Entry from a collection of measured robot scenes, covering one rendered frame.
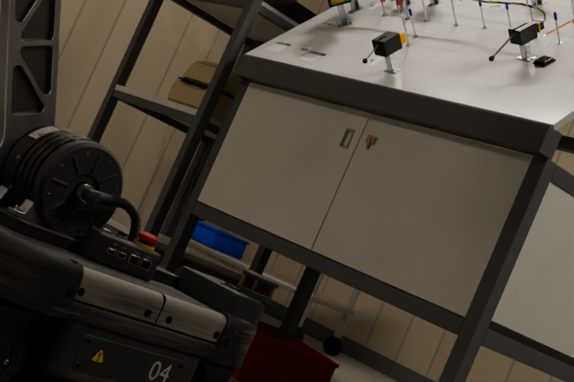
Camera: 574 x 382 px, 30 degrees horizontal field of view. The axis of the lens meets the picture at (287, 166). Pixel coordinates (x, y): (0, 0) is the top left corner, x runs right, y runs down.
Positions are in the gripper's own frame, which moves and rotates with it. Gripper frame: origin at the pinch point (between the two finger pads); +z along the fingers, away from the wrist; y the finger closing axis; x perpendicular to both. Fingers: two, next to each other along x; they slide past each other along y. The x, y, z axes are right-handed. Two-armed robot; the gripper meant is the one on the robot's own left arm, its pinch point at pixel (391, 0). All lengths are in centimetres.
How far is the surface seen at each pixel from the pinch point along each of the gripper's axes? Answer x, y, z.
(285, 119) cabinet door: -4, 40, 40
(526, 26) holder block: -23.7, -24.2, 4.7
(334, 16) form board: -40, 57, 16
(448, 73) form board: -15.4, -7.7, 18.6
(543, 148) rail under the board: 3, -50, 25
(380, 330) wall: -177, 144, 199
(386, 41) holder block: -8.0, 7.6, 12.3
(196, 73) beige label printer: -13, 93, 38
